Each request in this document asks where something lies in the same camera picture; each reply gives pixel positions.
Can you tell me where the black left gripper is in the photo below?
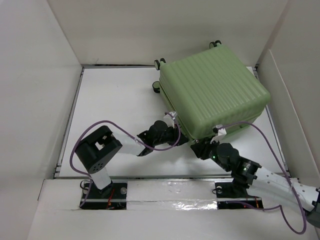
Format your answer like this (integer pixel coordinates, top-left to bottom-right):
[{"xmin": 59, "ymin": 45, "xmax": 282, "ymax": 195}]
[{"xmin": 153, "ymin": 123, "xmax": 188, "ymax": 147}]

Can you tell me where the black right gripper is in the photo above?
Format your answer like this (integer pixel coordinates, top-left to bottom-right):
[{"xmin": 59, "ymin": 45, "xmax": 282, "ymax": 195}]
[{"xmin": 190, "ymin": 135, "xmax": 230, "ymax": 172}]

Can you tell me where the green hard-shell suitcase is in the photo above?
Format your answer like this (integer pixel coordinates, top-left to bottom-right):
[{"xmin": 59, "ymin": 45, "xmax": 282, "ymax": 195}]
[{"xmin": 154, "ymin": 40, "xmax": 271, "ymax": 141}]

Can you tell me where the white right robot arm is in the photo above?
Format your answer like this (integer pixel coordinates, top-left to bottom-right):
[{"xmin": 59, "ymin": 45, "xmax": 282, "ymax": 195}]
[{"xmin": 190, "ymin": 139, "xmax": 320, "ymax": 228}]

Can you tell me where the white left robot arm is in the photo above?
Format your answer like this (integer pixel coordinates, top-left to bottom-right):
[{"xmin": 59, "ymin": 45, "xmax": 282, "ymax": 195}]
[{"xmin": 74, "ymin": 120, "xmax": 188, "ymax": 199}]

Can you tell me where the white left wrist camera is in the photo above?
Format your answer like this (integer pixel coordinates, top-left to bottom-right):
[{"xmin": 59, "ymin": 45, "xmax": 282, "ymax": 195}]
[{"xmin": 163, "ymin": 111, "xmax": 178, "ymax": 127}]

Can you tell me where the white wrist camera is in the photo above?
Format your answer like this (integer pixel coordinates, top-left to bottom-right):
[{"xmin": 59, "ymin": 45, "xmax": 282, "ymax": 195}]
[
  {"xmin": 212, "ymin": 124, "xmax": 227, "ymax": 142},
  {"xmin": 163, "ymin": 111, "xmax": 178, "ymax": 127}
]

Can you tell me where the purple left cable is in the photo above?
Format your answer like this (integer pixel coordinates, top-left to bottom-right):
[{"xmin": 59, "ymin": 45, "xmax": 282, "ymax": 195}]
[{"xmin": 70, "ymin": 112, "xmax": 182, "ymax": 208}]

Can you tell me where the purple cable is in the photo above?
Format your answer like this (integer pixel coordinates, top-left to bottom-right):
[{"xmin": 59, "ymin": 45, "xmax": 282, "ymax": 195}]
[
  {"xmin": 212, "ymin": 121, "xmax": 308, "ymax": 235},
  {"xmin": 70, "ymin": 112, "xmax": 182, "ymax": 208}
]

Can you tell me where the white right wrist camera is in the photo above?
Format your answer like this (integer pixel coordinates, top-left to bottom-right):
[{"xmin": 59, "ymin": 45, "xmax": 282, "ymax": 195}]
[{"xmin": 212, "ymin": 124, "xmax": 227, "ymax": 142}]

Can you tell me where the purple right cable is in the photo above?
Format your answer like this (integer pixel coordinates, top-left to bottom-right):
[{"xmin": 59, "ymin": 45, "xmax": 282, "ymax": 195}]
[{"xmin": 212, "ymin": 121, "xmax": 308, "ymax": 235}]

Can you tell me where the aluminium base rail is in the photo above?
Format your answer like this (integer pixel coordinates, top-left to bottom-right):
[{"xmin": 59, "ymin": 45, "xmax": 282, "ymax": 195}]
[{"xmin": 52, "ymin": 178, "xmax": 264, "ymax": 211}]

